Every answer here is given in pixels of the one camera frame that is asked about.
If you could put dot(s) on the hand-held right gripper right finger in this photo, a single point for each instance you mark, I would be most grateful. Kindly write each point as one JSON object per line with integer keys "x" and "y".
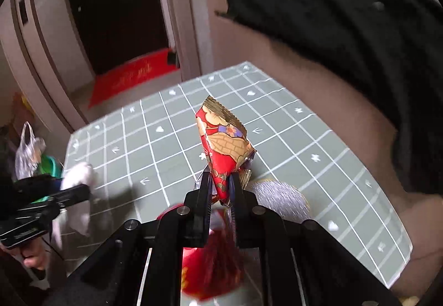
{"x": 236, "y": 203}

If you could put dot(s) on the green bin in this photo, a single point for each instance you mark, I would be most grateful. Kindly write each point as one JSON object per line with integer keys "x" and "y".
{"x": 50, "y": 167}

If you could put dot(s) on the person's left hand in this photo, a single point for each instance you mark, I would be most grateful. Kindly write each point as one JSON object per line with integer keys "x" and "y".
{"x": 34, "y": 257}

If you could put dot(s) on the clear plastic bag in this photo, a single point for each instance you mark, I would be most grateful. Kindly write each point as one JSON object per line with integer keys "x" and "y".
{"x": 29, "y": 153}

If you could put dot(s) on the red plastic bag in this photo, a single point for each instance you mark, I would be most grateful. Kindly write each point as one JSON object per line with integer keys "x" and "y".
{"x": 223, "y": 257}

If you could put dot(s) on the red door mat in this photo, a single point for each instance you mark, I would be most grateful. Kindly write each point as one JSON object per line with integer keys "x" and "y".
{"x": 131, "y": 77}

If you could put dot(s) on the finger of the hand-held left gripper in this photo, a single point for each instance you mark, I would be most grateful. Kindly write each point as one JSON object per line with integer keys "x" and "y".
{"x": 74, "y": 193}

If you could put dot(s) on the brown sofa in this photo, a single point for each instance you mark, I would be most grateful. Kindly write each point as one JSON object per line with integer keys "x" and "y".
{"x": 311, "y": 91}

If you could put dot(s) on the red and gold snack wrapper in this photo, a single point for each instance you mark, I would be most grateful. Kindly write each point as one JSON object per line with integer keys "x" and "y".
{"x": 225, "y": 146}

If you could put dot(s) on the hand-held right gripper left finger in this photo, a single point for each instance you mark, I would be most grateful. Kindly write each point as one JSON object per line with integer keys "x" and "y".
{"x": 207, "y": 197}

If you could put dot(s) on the green grid tablecloth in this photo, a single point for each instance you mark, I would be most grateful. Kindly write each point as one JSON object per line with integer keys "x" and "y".
{"x": 294, "y": 153}

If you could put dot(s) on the black coat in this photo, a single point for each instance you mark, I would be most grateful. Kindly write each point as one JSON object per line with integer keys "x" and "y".
{"x": 346, "y": 32}

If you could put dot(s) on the blue patterned oval sponge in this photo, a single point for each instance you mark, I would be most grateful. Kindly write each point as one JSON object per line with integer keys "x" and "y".
{"x": 280, "y": 200}

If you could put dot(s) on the white tissue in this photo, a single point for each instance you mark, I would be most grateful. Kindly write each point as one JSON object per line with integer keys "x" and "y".
{"x": 79, "y": 174}

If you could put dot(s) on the dark door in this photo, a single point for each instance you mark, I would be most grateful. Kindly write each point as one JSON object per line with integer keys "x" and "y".
{"x": 117, "y": 8}

